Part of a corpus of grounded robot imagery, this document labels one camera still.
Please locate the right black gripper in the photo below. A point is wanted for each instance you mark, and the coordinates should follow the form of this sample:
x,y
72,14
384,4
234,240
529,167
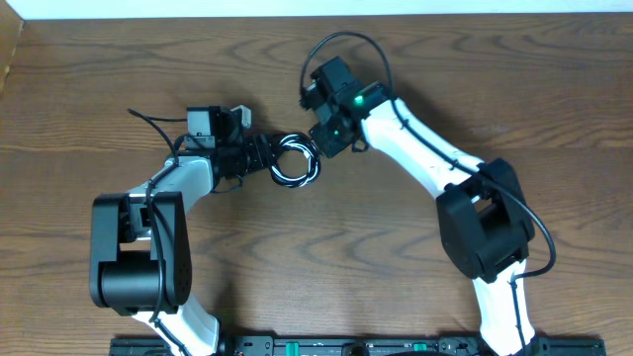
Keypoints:
x,y
329,147

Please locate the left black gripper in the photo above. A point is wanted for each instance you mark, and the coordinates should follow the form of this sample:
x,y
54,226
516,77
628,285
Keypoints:
x,y
261,155

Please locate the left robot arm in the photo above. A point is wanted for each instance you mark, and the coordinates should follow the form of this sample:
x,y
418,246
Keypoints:
x,y
140,259

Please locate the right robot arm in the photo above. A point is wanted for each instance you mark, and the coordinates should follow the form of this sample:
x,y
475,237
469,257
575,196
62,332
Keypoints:
x,y
484,223

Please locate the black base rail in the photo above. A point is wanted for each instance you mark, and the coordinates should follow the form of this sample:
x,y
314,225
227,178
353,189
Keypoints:
x,y
253,345

